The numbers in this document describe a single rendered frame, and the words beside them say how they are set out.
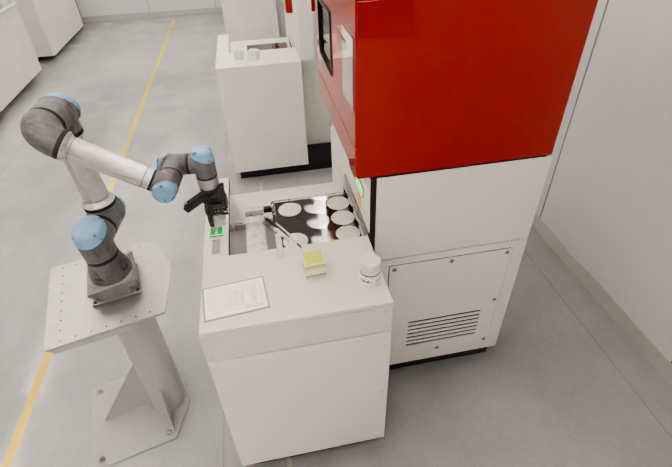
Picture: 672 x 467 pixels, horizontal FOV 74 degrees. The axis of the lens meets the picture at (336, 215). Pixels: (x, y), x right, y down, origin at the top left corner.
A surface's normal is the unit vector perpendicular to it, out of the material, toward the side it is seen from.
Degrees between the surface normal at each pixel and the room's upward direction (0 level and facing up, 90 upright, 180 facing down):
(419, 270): 90
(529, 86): 90
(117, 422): 0
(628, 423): 0
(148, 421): 0
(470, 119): 90
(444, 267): 90
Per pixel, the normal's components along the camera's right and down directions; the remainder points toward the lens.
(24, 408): -0.03, -0.79
